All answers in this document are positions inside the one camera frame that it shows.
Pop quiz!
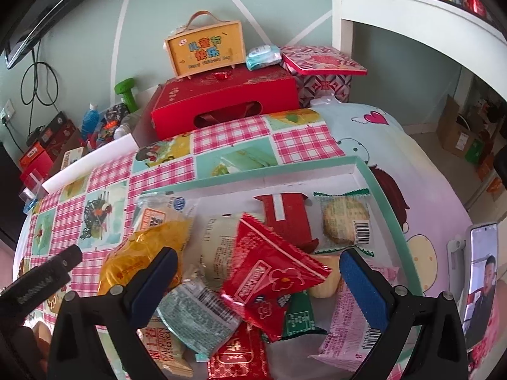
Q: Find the white foam board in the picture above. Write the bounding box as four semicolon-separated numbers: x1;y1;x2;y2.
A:
42;131;137;194

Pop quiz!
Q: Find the plain white snack packet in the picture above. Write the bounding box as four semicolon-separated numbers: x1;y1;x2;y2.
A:
197;214;248;289

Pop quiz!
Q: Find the colourful toy packet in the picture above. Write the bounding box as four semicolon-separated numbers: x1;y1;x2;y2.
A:
102;103;129;135

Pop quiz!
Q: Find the clear plastic bottle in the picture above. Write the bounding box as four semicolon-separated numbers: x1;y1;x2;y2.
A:
117;111;143;137

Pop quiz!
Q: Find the white shelf unit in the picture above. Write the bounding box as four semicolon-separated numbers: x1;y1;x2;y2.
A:
330;0;507;99

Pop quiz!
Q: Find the black cable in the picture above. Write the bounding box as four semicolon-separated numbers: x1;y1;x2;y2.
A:
20;47;60;105

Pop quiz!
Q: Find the black cabinet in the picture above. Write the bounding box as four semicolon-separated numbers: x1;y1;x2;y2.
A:
0;138;24;254

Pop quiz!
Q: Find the yellow cake packet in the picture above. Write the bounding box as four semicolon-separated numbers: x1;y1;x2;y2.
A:
97;219;190;297

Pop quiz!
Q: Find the red white-striped snack packet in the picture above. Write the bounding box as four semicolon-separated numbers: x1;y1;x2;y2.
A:
253;192;321;253

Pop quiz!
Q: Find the red grey patterned box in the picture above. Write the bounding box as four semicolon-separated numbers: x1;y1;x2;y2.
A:
295;72;353;107

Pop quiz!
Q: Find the large red gift box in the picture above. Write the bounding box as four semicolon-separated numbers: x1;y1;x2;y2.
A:
151;65;301;140

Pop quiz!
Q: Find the plain red box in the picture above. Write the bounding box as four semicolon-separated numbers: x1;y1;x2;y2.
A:
20;152;56;185

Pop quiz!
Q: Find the white phone stand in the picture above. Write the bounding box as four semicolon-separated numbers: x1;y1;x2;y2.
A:
447;237;470;313

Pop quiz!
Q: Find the red foil snack packet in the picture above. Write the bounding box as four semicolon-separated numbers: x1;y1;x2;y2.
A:
207;322;274;380

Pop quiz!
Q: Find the red patterned tin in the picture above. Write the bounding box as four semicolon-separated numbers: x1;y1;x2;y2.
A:
279;45;368;77

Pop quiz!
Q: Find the yellow gift box with handle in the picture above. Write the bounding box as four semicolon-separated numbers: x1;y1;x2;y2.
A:
164;11;247;80

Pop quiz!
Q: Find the pink checkered tablecloth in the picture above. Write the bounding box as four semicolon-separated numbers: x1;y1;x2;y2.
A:
12;101;496;380

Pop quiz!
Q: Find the clear plastic box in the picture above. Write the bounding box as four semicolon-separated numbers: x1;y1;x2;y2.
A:
18;168;48;200

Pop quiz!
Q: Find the smartphone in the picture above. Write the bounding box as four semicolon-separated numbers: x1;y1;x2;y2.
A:
463;222;499;351

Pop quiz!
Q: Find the white green snack packet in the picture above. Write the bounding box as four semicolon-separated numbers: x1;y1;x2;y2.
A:
156;279;243;362

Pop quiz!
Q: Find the clear cracker packet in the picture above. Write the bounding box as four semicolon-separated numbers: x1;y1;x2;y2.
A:
314;188;376;257

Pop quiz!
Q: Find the clear round bread packet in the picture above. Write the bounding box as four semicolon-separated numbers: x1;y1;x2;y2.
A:
132;193;201;232

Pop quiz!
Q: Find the wet wipes pack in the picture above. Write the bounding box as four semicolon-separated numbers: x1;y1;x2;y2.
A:
246;44;283;71

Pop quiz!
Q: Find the pink snack bar packet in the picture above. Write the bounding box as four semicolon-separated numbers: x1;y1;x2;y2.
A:
317;265;399;373

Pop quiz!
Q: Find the blue liquid bottle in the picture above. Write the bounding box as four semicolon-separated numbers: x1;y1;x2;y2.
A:
81;103;101;141

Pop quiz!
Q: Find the green dumbbell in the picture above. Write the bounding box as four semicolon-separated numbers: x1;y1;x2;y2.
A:
115;77;139;112

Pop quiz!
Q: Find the teal-edged white box tray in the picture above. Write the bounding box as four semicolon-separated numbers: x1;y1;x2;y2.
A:
135;155;428;380

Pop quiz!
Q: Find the orange box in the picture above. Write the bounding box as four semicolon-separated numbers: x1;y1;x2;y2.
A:
20;142;48;167

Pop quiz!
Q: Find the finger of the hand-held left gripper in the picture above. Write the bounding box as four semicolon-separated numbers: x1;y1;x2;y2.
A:
51;244;84;276

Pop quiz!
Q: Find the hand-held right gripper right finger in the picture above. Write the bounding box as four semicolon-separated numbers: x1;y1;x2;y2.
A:
337;247;470;380

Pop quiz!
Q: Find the red tin can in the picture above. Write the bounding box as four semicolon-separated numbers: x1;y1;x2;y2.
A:
461;0;488;16

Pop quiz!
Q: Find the cardboard box under desk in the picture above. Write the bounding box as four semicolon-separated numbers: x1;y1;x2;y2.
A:
436;95;486;159

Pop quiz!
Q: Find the beige swiss roll packet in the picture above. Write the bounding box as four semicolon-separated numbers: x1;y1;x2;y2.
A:
147;316;196;378

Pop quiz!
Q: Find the red triangular snack packet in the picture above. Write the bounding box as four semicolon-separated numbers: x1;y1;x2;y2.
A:
219;213;333;344

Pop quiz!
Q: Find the round white pastry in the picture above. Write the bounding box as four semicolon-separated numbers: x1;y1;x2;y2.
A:
308;255;344;298

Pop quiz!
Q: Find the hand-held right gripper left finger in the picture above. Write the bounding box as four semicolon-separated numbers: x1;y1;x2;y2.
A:
47;246;180;380

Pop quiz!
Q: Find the black television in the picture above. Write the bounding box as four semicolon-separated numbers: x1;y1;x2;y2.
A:
0;0;137;70

